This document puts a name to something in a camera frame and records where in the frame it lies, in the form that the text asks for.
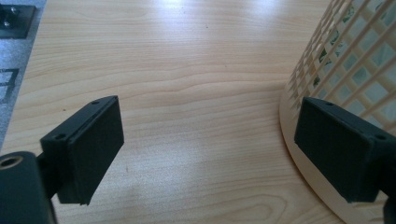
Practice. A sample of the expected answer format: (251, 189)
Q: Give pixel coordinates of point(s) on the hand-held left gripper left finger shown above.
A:
(90, 149)

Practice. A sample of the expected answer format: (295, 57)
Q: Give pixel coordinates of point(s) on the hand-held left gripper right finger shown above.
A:
(339, 149)

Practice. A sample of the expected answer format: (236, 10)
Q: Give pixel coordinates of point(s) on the beige lattice plastic basket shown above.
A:
(351, 62)

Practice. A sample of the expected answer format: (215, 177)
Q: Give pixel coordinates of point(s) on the black metal base plate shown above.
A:
(15, 20)

